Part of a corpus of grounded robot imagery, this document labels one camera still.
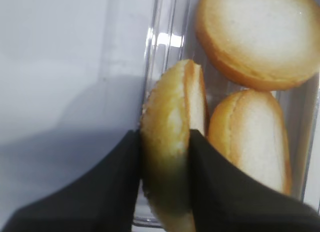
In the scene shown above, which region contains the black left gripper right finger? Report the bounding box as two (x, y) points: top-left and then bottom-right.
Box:
(189, 130), (320, 231)

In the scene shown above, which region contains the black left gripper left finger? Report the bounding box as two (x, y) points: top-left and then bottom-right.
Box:
(3, 130), (140, 231)

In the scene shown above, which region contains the sesame top bun half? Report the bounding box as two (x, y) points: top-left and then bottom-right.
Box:
(140, 60), (209, 231)

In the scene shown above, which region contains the bun half near right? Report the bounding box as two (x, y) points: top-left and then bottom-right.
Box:
(207, 89), (292, 195)

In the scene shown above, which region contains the bun half far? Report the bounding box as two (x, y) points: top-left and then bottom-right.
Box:
(195, 0), (320, 91)

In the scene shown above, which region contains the clear plastic bun container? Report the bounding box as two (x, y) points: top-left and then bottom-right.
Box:
(129, 0), (320, 227)

